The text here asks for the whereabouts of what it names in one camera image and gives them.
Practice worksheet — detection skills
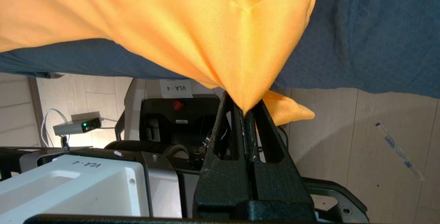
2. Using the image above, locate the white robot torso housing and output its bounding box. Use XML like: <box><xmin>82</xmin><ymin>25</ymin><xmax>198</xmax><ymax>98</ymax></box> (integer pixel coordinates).
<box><xmin>0</xmin><ymin>154</ymin><xmax>150</xmax><ymax>224</ymax></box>

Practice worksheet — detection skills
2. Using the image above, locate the grey device with green light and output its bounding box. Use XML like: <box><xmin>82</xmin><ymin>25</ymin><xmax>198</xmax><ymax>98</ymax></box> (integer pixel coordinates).
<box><xmin>53</xmin><ymin>117</ymin><xmax>102</xmax><ymax>136</ymax></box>

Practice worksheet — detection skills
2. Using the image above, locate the dark blue bed sheet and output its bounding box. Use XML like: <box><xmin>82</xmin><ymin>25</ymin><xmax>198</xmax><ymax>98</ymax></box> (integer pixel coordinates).
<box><xmin>0</xmin><ymin>0</ymin><xmax>440</xmax><ymax>99</ymax></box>

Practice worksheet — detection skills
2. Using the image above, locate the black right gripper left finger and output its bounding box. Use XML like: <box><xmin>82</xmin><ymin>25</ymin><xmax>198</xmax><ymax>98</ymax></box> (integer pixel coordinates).
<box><xmin>192</xmin><ymin>91</ymin><xmax>255</xmax><ymax>216</ymax></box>

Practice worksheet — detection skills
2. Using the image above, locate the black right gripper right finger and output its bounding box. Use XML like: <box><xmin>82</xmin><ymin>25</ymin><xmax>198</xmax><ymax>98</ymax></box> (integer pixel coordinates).
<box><xmin>252</xmin><ymin>99</ymin><xmax>317</xmax><ymax>216</ymax></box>

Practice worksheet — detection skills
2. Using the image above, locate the white paper label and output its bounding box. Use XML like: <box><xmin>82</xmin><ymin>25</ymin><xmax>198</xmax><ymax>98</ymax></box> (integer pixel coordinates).
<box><xmin>160</xmin><ymin>79</ymin><xmax>194</xmax><ymax>99</ymax></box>

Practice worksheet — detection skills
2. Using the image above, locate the grey base handle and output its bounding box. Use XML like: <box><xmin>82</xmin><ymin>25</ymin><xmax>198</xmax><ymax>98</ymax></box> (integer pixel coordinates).
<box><xmin>115</xmin><ymin>112</ymin><xmax>126</xmax><ymax>141</ymax></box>

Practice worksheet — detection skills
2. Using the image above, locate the yellow t-shirt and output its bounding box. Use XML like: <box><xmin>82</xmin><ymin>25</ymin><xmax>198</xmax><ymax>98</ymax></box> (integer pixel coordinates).
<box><xmin>0</xmin><ymin>0</ymin><xmax>325</xmax><ymax>126</ymax></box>

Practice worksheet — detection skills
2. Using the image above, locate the clear blue-stained strip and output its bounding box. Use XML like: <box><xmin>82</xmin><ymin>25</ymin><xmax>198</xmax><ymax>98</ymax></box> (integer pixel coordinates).
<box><xmin>375</xmin><ymin>122</ymin><xmax>424</xmax><ymax>180</ymax></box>

